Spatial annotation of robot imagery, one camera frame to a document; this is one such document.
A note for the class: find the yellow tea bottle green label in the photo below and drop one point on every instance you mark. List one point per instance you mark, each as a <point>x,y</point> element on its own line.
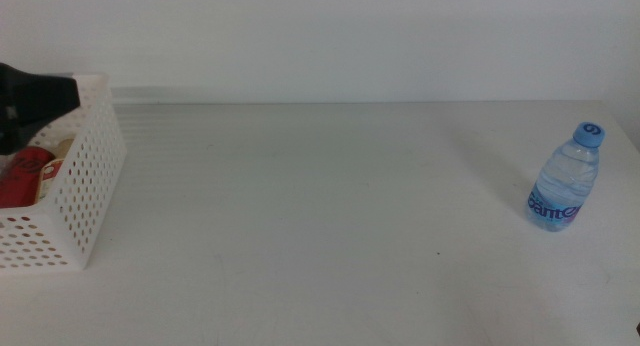
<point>50,173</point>

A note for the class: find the clear water bottle blue cap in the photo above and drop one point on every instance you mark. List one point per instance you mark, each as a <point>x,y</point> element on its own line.
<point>565,186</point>

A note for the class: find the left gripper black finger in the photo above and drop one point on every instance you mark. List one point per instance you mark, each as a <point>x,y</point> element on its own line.
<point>40,96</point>

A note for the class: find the red soda can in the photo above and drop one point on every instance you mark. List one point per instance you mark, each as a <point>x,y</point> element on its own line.
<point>20,181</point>

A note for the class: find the white perforated plastic basket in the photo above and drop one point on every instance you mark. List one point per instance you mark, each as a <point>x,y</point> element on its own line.
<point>95,186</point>

